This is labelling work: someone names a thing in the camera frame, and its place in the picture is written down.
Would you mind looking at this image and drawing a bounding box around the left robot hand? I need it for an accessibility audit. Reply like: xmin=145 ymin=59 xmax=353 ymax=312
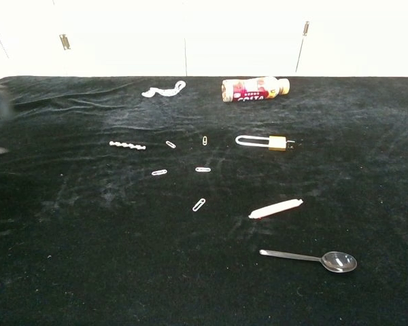
xmin=0 ymin=78 xmax=14 ymax=158

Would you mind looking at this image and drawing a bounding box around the shiny metal screw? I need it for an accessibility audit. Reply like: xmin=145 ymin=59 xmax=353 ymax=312
xmin=109 ymin=140 xmax=147 ymax=151

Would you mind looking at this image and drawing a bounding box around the woven folding screen panel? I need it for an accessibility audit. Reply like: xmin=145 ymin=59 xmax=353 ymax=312
xmin=184 ymin=0 xmax=309 ymax=78
xmin=0 ymin=0 xmax=69 ymax=78
xmin=294 ymin=0 xmax=408 ymax=78
xmin=52 ymin=0 xmax=188 ymax=78

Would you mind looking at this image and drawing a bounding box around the black velvet table cloth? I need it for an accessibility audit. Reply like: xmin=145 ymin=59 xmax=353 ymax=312
xmin=0 ymin=75 xmax=408 ymax=326

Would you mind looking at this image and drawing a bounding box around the red Costa drink bottle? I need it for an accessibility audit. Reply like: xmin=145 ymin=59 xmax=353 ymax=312
xmin=220 ymin=76 xmax=290 ymax=103

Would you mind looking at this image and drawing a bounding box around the brass long-shackle padlock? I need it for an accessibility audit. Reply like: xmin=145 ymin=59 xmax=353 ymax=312
xmin=235 ymin=134 xmax=288 ymax=152

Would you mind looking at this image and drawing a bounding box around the silver metal spoon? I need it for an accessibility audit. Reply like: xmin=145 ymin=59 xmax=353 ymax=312
xmin=259 ymin=249 xmax=358 ymax=274

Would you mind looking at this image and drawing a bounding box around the silver metal chain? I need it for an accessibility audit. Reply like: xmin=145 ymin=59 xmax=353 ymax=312
xmin=141 ymin=80 xmax=187 ymax=99

